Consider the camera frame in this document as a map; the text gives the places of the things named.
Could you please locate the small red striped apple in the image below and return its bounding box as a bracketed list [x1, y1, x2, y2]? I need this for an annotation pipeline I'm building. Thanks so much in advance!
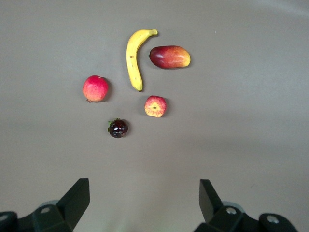
[144, 95, 167, 118]

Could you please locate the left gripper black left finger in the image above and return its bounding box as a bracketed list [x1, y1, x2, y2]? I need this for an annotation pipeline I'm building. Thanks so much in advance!
[0, 178, 90, 232]

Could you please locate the red round pomegranate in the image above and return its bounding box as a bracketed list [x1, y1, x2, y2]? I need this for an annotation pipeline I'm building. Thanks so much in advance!
[82, 75, 109, 103]

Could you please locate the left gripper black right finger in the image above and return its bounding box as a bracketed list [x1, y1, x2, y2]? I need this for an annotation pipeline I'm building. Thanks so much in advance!
[193, 178, 300, 232]

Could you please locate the yellow banana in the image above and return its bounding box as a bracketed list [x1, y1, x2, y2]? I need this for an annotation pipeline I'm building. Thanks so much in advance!
[126, 29, 159, 92]

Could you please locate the red yellow mango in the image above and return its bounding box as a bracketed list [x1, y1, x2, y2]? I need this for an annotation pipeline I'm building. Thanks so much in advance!
[148, 45, 191, 70]

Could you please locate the dark red plum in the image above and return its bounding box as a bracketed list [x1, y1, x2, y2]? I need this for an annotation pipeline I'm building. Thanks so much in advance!
[107, 118, 129, 139]

